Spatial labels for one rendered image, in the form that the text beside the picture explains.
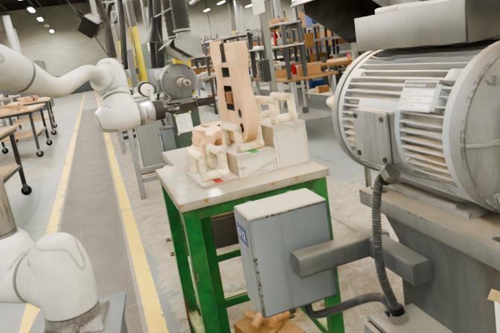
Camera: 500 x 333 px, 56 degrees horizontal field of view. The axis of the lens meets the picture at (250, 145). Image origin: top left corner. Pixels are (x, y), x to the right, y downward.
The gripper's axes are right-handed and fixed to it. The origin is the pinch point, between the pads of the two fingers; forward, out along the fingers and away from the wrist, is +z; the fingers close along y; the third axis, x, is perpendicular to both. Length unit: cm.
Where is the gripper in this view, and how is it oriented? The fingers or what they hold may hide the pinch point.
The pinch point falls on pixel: (204, 101)
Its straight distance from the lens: 187.5
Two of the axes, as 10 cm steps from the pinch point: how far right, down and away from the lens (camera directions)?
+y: 3.6, 1.5, -9.2
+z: 9.2, -2.1, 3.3
